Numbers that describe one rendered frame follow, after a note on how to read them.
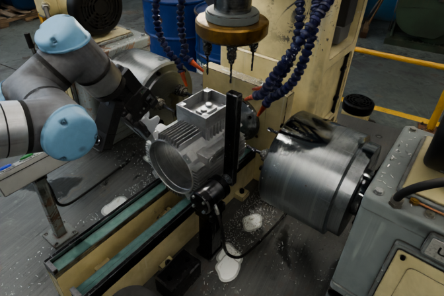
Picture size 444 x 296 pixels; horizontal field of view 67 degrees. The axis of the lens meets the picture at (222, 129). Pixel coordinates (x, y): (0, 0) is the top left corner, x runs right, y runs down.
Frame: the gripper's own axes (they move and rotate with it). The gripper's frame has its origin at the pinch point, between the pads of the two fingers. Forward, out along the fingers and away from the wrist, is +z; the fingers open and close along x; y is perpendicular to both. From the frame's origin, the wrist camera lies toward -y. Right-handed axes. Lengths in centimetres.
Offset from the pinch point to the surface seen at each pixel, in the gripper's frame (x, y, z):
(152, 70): 15.6, 18.5, 2.4
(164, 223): -11.2, -14.2, 11.2
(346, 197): -46.0, 10.3, 4.9
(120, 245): -3.0, -24.7, 13.4
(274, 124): -18.3, 25.0, 19.2
